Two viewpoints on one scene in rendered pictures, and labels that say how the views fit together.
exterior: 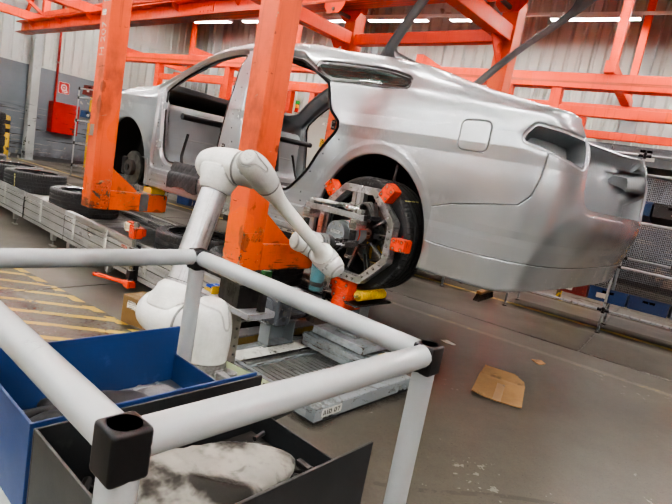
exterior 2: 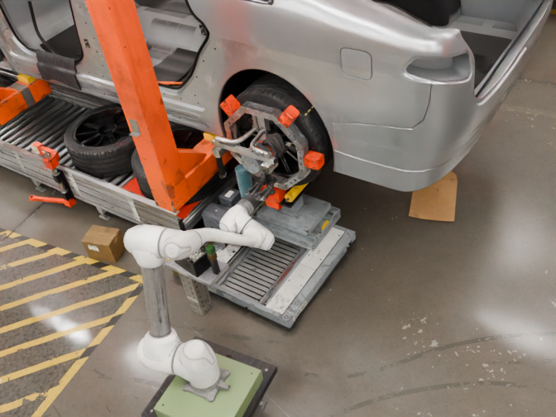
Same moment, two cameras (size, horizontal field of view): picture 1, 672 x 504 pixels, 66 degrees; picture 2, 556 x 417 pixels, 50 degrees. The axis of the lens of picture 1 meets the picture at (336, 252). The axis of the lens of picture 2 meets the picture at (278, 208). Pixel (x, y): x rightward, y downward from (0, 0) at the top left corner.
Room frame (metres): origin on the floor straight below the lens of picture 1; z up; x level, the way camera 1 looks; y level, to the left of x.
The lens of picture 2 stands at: (0.11, -0.08, 2.93)
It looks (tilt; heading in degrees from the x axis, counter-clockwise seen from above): 42 degrees down; 0
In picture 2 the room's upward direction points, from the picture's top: 9 degrees counter-clockwise
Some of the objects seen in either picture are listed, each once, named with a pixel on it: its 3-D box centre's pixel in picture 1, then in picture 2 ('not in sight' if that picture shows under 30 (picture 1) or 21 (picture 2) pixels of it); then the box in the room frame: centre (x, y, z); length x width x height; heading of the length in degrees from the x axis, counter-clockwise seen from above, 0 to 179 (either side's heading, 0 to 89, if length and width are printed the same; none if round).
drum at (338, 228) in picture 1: (347, 232); (260, 154); (2.88, -0.04, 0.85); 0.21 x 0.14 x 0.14; 140
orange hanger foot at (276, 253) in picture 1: (286, 239); (201, 149); (3.24, 0.32, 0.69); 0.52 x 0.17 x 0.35; 140
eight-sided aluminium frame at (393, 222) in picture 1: (355, 232); (266, 146); (2.94, -0.09, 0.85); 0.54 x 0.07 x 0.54; 50
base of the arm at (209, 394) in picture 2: (207, 367); (208, 379); (1.75, 0.38, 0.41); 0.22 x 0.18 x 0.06; 56
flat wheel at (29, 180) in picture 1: (35, 181); not in sight; (6.24, 3.74, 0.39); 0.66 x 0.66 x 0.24
